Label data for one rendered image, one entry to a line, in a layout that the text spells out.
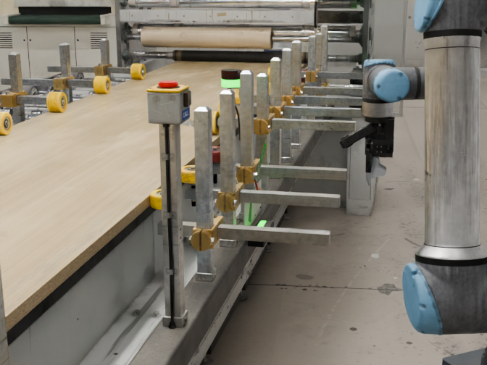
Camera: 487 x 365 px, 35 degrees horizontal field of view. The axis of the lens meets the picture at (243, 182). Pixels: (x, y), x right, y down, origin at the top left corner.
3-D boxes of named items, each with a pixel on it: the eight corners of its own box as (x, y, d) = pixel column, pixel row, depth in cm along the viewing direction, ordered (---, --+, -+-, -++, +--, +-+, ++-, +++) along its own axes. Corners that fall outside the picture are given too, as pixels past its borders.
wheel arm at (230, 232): (330, 245, 194) (330, 229, 192) (328, 250, 190) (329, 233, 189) (161, 233, 203) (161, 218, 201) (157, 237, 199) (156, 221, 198)
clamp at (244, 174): (261, 174, 249) (261, 158, 247) (252, 185, 236) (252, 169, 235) (243, 173, 250) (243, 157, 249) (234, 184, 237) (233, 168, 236)
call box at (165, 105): (190, 122, 163) (189, 84, 161) (180, 128, 157) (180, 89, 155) (158, 120, 165) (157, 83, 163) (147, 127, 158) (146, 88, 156)
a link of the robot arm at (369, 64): (367, 60, 221) (360, 56, 231) (365, 104, 225) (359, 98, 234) (400, 60, 222) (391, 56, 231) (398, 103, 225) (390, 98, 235)
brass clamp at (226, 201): (246, 199, 225) (246, 182, 224) (235, 213, 213) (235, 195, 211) (225, 198, 227) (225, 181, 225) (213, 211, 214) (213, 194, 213)
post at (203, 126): (214, 292, 199) (211, 105, 187) (211, 298, 196) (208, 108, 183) (201, 291, 200) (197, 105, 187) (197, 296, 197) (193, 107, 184)
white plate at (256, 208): (261, 208, 253) (261, 179, 250) (245, 235, 228) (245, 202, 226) (260, 208, 253) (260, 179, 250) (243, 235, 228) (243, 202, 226)
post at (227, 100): (236, 256, 223) (235, 88, 210) (233, 261, 219) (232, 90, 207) (224, 256, 224) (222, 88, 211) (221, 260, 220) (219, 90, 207)
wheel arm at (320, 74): (375, 79, 378) (376, 71, 377) (375, 80, 375) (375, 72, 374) (273, 76, 389) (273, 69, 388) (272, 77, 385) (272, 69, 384)
